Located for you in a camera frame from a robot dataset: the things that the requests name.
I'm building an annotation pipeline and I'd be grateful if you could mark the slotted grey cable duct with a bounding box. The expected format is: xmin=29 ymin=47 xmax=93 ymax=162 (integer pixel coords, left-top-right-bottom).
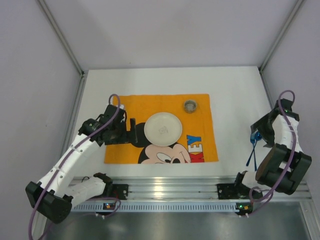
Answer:
xmin=72 ymin=201 xmax=253 ymax=214

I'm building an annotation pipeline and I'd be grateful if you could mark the blue spoon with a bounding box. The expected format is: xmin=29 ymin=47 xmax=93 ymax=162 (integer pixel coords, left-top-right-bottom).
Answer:
xmin=246 ymin=131 xmax=262 ymax=167

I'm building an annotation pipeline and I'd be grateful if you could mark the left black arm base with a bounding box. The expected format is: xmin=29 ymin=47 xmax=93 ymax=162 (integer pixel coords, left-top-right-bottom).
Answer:
xmin=110 ymin=184 xmax=129 ymax=200

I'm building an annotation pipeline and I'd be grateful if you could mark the white round plate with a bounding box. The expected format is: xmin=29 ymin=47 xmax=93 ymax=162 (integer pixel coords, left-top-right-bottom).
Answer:
xmin=144 ymin=112 xmax=183 ymax=147

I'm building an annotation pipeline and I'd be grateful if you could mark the orange Mickey placemat cloth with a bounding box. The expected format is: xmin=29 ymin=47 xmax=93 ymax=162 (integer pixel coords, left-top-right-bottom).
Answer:
xmin=104 ymin=94 xmax=219 ymax=164

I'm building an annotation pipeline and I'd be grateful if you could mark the blue fork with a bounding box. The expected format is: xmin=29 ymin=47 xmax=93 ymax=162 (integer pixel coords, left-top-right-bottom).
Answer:
xmin=250 ymin=132 xmax=258 ymax=171

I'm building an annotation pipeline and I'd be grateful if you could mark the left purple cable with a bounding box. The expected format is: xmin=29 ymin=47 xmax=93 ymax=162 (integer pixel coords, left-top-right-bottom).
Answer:
xmin=27 ymin=93 xmax=122 ymax=240

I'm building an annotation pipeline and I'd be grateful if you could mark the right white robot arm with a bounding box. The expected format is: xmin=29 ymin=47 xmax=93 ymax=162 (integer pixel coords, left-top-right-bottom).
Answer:
xmin=234 ymin=98 xmax=312 ymax=199

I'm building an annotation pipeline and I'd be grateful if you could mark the aluminium mounting rail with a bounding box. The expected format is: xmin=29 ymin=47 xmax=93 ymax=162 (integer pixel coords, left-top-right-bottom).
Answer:
xmin=39 ymin=175 xmax=312 ymax=201

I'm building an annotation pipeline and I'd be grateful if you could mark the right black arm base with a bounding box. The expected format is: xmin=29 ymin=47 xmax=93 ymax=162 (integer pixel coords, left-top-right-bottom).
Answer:
xmin=216 ymin=183 xmax=250 ymax=200

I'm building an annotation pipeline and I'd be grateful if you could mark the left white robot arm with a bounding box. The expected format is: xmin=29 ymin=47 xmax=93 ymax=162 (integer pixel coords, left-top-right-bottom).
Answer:
xmin=25 ymin=104 xmax=137 ymax=224

